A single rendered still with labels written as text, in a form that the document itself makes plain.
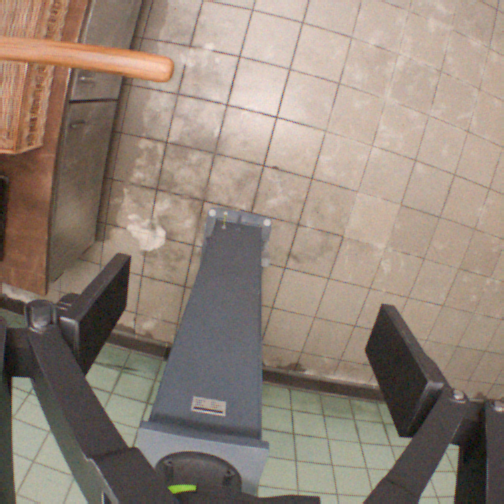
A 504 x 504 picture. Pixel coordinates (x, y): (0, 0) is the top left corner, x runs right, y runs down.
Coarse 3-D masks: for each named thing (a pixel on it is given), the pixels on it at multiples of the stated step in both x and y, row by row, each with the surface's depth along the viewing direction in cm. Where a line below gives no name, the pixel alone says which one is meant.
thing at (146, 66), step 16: (0, 48) 38; (16, 48) 38; (32, 48) 38; (48, 48) 38; (64, 48) 39; (80, 48) 39; (96, 48) 39; (112, 48) 39; (48, 64) 40; (64, 64) 40; (80, 64) 39; (96, 64) 39; (112, 64) 39; (128, 64) 39; (144, 64) 39; (160, 64) 39; (160, 80) 41
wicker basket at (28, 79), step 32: (0, 0) 87; (32, 0) 87; (64, 0) 86; (0, 32) 90; (32, 32) 78; (0, 64) 94; (32, 64) 84; (0, 96) 97; (32, 96) 89; (0, 128) 100; (32, 128) 101
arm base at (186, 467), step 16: (160, 464) 59; (176, 464) 57; (192, 464) 57; (208, 464) 57; (224, 464) 59; (176, 480) 55; (192, 480) 55; (208, 480) 55; (224, 480) 58; (240, 480) 60
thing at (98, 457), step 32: (32, 320) 13; (32, 352) 12; (64, 352) 12; (32, 384) 13; (64, 384) 11; (64, 416) 9; (96, 416) 10; (64, 448) 10; (96, 448) 9; (128, 448) 9; (96, 480) 8; (128, 480) 8; (160, 480) 8
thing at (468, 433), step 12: (432, 360) 17; (444, 384) 15; (468, 408) 14; (480, 408) 14; (468, 420) 13; (480, 420) 13; (456, 432) 14; (468, 432) 13; (480, 432) 13; (456, 444) 14; (468, 444) 13
